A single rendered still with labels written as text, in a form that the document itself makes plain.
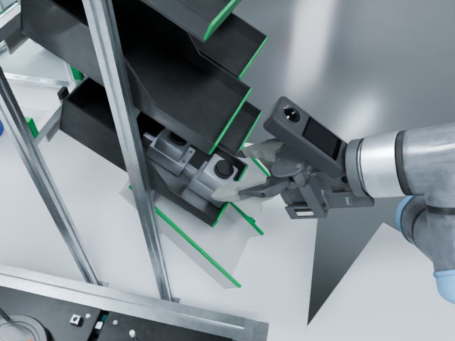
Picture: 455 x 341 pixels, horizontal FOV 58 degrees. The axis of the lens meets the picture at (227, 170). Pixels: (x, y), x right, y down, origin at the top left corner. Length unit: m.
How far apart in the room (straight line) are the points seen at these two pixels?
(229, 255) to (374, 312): 0.35
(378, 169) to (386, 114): 2.44
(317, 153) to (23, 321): 0.62
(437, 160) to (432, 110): 2.60
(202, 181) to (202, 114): 0.12
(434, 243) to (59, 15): 0.49
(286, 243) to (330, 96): 2.02
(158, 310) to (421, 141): 0.58
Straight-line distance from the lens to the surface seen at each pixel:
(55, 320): 0.88
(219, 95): 0.60
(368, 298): 1.01
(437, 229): 0.49
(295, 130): 0.48
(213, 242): 0.81
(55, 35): 0.55
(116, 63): 0.47
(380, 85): 3.17
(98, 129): 0.62
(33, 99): 1.57
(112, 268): 1.03
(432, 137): 0.48
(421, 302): 1.05
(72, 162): 1.28
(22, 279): 0.97
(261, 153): 0.60
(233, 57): 0.69
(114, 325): 0.84
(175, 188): 0.66
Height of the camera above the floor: 1.72
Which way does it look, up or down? 47 degrees down
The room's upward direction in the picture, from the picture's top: straight up
